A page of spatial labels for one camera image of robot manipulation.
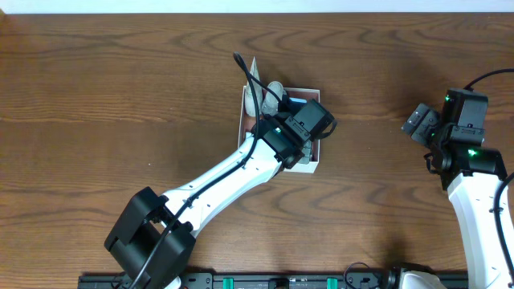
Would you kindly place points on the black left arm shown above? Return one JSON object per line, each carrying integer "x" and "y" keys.
{"x": 153, "y": 238}

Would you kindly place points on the Colgate toothpaste tube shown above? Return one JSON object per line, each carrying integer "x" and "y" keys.
{"x": 307, "y": 151}

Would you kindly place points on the white box with pink interior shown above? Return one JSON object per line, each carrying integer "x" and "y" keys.
{"x": 246, "y": 123}

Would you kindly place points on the black mounting rail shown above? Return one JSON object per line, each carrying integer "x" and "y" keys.
{"x": 206, "y": 280}

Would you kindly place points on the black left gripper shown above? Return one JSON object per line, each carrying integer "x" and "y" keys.
{"x": 283, "y": 104}

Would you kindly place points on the blue liquid foam pump bottle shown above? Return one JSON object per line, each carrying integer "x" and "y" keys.
{"x": 275, "y": 91}

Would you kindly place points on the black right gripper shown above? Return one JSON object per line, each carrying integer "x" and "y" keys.
{"x": 420, "y": 121}

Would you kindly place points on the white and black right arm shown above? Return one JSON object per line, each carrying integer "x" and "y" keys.
{"x": 475, "y": 179}

